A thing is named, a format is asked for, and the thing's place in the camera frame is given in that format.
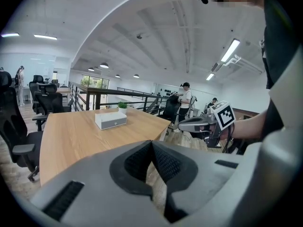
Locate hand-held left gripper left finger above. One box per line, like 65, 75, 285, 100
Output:
30, 140, 177, 227

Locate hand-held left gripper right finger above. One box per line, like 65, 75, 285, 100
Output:
151, 140, 245, 219

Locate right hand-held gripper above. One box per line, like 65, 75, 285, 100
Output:
177, 100, 237, 149

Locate grey drawer front with knob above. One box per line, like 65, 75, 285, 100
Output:
101, 117, 128, 131

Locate grey drawer box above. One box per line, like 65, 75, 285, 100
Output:
94, 111, 128, 131

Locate person's right forearm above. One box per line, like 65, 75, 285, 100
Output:
221, 109, 272, 142

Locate person's right hand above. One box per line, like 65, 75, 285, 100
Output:
200, 123, 223, 141

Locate white table leg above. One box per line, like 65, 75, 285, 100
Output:
159, 126, 170, 142

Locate green plant in white pot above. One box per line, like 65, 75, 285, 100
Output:
117, 101, 129, 115

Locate white ceiling pipe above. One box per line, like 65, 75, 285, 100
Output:
222, 54, 265, 75

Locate black metal railing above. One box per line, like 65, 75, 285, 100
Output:
68, 81, 171, 116

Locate black mesh office chair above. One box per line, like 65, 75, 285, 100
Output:
0, 70, 45, 182

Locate light wooden desk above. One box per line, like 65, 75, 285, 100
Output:
55, 87, 71, 104

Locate window with green view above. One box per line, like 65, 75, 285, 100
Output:
80, 75, 110, 90

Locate person's black clothing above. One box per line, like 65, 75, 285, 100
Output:
259, 0, 303, 133

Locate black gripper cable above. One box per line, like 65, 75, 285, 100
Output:
222, 123, 235, 154

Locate white wall panel black pegs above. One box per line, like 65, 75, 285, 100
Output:
155, 83, 182, 99

